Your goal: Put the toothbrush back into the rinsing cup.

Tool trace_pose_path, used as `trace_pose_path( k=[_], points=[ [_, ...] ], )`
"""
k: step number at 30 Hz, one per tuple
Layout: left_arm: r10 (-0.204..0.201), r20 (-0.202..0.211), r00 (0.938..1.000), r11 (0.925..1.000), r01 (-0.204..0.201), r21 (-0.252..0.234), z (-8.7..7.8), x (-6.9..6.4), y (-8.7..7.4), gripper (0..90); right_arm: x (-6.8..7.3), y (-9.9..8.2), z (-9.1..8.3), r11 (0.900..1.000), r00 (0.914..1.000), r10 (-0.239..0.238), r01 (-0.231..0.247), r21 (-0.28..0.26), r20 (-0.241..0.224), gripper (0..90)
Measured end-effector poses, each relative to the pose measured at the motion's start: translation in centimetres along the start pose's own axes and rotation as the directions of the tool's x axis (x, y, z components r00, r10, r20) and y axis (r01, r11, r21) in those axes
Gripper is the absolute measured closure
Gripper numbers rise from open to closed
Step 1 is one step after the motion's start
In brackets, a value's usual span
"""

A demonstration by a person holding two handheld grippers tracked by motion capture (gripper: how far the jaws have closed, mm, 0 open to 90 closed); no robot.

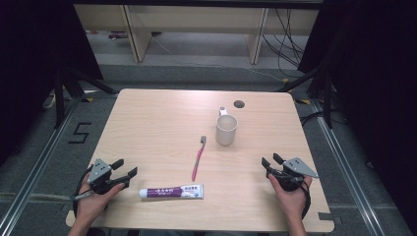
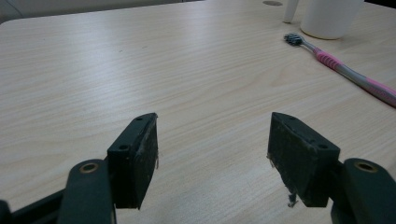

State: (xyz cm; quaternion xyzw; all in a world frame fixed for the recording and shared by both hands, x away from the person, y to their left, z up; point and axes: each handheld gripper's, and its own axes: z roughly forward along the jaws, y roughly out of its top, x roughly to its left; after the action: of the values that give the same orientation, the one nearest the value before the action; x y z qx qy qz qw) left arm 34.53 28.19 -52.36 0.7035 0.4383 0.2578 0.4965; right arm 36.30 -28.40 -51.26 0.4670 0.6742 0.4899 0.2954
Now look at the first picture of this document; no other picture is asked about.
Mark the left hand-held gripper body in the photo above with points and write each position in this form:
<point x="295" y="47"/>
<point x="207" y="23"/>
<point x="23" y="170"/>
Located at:
<point x="98" y="172"/>

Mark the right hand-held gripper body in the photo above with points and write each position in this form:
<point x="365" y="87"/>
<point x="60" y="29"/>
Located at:
<point x="296" y="167"/>

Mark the beige cup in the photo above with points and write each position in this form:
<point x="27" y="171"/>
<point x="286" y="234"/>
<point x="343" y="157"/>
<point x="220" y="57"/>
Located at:
<point x="226" y="131"/>

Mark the pink toothbrush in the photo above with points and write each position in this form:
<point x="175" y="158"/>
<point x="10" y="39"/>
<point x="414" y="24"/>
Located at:
<point x="198" y="159"/>

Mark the person's left hand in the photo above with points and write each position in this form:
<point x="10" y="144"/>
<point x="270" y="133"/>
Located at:
<point x="90" y="206"/>

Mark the person's right hand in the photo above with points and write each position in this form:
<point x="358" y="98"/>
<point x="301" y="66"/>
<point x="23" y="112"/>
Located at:
<point x="293" y="203"/>

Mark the purple white toothpaste tube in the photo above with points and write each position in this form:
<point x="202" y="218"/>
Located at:
<point x="170" y="191"/>

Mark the grey tape piece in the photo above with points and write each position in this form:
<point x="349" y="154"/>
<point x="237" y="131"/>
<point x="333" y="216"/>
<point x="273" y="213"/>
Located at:
<point x="327" y="217"/>

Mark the yellow black tape marker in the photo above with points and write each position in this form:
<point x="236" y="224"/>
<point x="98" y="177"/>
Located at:
<point x="303" y="101"/>
<point x="88" y="99"/>

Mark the round grey table hole cover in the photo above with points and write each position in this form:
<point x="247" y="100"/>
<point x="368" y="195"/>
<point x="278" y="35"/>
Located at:
<point x="239" y="104"/>

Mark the black metal stand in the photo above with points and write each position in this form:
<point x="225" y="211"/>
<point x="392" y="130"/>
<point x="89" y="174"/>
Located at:
<point x="59" y="98"/>
<point x="327" y="98"/>

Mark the black curtain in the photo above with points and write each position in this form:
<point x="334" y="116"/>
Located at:
<point x="377" y="82"/>
<point x="29" y="59"/>

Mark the metal floor rail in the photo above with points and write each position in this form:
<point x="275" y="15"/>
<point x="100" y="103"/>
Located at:
<point x="347" y="170"/>
<point x="36" y="164"/>

